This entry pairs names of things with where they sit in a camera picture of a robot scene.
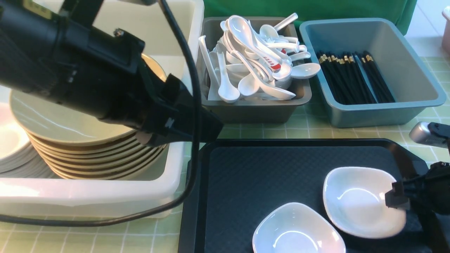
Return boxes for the white spoon red print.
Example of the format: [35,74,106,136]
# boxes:
[261,52,282,71]

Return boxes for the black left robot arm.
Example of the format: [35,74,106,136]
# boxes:
[1,0,223,146]

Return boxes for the black chopsticks in bin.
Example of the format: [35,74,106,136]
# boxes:
[316,50,396,105]

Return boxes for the black cable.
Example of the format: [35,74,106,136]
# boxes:
[0,0,203,227]

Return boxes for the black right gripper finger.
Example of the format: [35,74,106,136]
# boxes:
[385,181,411,210]

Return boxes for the white square sauce dish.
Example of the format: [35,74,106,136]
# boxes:
[323,167,406,239]

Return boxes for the black serving tray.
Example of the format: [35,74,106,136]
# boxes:
[178,139,449,253]

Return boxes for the green fabric backdrop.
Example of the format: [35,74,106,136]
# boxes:
[204,0,417,35]

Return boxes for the large white plastic tub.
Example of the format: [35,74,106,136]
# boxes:
[1,0,204,217]

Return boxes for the white sauce dish front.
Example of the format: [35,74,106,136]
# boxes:
[252,203,347,253]

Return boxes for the stack of white dishes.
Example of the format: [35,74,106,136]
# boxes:
[0,103,56,179]

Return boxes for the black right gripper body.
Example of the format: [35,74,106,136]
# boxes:
[404,162,450,215]

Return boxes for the green checkered tablecloth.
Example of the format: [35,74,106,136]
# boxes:
[0,56,450,253]

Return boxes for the grey plastic spoon bin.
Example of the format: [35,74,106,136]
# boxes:
[196,16,312,124]

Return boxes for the blue plastic chopstick bin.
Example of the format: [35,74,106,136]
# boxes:
[299,18,447,128]

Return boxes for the pile of white soup spoons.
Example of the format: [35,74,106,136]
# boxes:
[198,13,321,104]

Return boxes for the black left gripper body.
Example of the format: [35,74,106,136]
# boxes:
[135,59,224,146]

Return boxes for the stack of tan bowls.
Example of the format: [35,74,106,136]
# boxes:
[10,53,168,180]

